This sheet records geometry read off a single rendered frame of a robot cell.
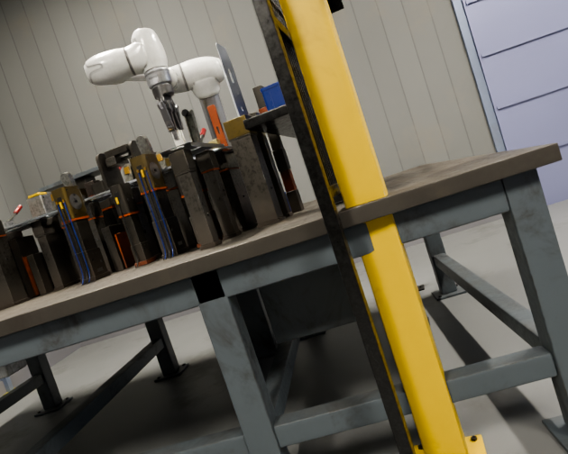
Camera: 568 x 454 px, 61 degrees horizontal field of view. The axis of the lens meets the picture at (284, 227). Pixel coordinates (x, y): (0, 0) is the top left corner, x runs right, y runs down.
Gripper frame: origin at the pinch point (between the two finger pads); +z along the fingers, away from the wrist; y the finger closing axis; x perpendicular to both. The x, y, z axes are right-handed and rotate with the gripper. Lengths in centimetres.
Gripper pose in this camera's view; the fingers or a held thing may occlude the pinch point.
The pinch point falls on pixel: (179, 140)
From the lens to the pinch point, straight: 185.8
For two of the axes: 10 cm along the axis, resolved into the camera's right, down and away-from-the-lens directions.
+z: 3.1, 9.5, 0.6
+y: -2.4, 1.4, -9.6
